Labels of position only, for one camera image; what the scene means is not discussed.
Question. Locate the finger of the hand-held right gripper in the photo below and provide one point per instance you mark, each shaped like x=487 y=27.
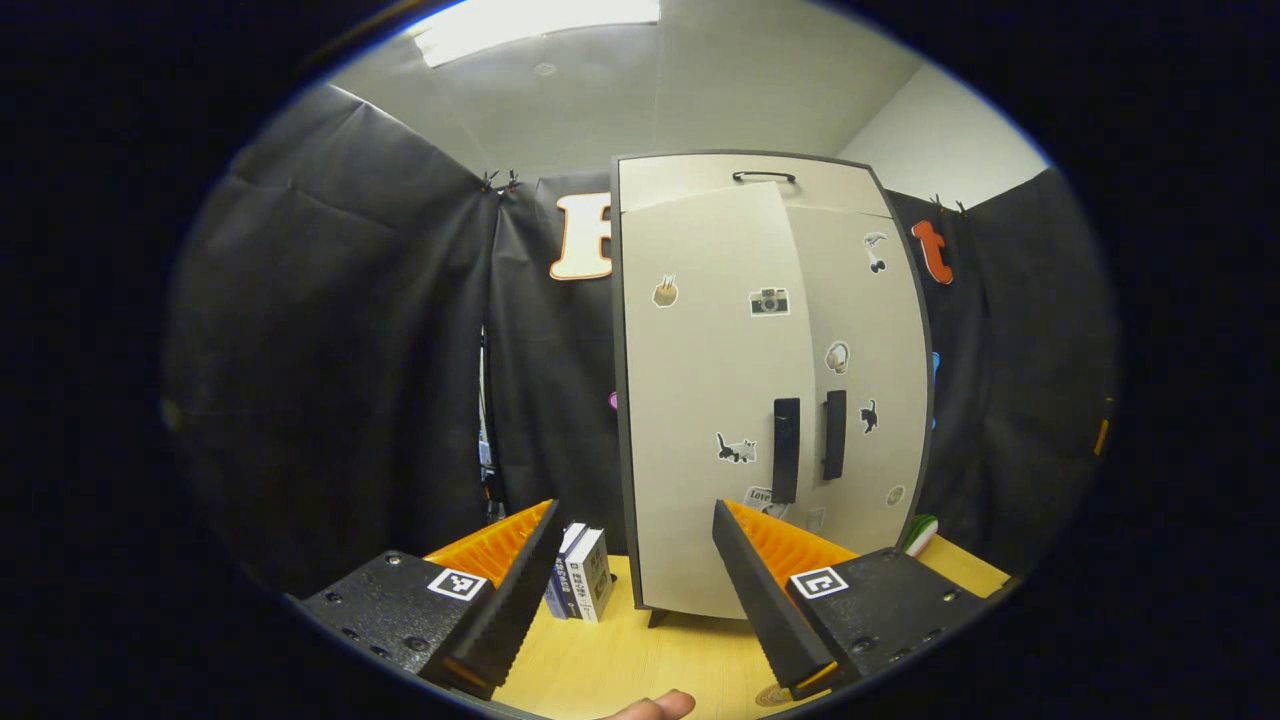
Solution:
x=1101 y=437

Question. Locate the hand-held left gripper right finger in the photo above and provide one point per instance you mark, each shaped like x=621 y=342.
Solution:
x=760 y=600

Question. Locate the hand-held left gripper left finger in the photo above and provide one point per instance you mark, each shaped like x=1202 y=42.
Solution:
x=515 y=600

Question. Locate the round tan coaster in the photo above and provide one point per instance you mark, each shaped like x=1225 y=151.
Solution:
x=772 y=696

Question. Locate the white cabinet door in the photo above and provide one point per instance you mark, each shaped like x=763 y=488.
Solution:
x=700 y=400
x=890 y=330

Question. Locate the white cabinet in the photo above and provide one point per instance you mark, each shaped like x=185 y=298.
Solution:
x=616 y=400

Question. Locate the white cabinet drawer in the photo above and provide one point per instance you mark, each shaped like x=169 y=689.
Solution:
x=680 y=180

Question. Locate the white blue book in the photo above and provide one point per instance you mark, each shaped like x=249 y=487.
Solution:
x=557 y=595
x=590 y=575

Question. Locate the green white striped object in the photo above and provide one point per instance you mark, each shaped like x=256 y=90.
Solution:
x=920 y=535

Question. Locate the black backdrop cloth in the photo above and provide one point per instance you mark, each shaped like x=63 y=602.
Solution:
x=330 y=350

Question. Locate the ceiling light panel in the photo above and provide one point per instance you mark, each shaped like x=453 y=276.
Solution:
x=540 y=20

